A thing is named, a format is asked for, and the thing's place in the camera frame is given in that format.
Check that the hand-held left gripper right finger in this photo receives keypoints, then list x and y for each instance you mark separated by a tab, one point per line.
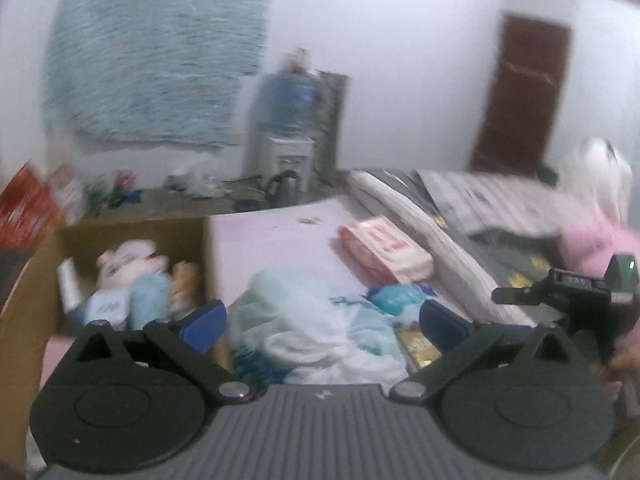
440	324

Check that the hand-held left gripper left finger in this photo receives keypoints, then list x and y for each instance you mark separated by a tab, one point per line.
205	324

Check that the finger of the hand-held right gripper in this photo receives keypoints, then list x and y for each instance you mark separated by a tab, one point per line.
520	294

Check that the brown cardboard box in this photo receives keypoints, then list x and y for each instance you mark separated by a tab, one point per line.
30	285

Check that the gold packet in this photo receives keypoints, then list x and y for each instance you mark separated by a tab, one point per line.
419	350

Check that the dark grey printed blanket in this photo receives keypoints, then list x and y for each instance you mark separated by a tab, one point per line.
520	255

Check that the brown plush toy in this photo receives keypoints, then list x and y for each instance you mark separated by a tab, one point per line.
184	285

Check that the blue white plastic packet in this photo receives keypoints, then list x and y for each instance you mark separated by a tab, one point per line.
400	297

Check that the light blue plush toy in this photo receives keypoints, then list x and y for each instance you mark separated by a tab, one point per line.
130	302

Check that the red tissue pack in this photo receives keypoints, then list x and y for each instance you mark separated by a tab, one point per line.
387	247

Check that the pink white plush toy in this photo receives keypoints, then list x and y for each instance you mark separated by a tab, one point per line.
130	262

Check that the grey printed sheet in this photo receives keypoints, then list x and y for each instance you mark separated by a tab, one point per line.
495	200

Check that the white knotted plastic bag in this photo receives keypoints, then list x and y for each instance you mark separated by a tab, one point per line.
320	325

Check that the small clear plastic bag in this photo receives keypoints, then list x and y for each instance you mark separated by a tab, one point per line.
197	180

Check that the metal kettle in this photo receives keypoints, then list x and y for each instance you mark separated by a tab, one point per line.
282	185

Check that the green bottles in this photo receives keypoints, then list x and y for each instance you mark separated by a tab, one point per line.
110	190

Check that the brown wooden door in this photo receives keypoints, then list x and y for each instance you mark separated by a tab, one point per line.
525	95

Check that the red boxes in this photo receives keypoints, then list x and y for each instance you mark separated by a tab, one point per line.
27	205

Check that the dark upright panel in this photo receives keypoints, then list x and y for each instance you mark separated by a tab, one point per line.
332	125

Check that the blue water bottle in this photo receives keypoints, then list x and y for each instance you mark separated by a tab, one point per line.
290	95

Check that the teal wall cloth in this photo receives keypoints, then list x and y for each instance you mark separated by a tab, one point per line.
155	50

